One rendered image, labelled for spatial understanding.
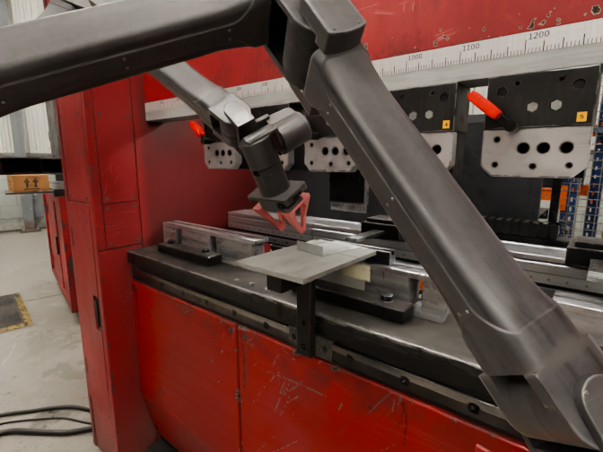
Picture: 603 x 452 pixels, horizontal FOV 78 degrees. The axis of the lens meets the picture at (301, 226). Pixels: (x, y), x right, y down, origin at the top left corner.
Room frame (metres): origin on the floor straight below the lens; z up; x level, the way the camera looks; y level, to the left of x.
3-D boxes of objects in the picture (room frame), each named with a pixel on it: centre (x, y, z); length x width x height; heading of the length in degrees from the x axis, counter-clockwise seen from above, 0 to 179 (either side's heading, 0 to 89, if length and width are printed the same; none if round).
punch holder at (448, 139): (0.77, -0.25, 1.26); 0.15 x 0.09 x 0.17; 50
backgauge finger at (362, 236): (1.02, -0.21, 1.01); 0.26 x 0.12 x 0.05; 140
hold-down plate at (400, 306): (0.81, -0.11, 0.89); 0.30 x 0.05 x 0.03; 50
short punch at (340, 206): (0.88, -0.11, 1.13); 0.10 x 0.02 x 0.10; 50
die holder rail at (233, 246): (1.24, 0.31, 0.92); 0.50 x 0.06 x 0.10; 50
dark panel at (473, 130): (1.43, -0.26, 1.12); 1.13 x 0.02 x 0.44; 50
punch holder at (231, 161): (1.15, 0.22, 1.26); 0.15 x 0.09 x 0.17; 50
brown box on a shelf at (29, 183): (2.51, 1.84, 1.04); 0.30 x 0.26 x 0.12; 39
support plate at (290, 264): (0.77, -0.02, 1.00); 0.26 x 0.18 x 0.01; 140
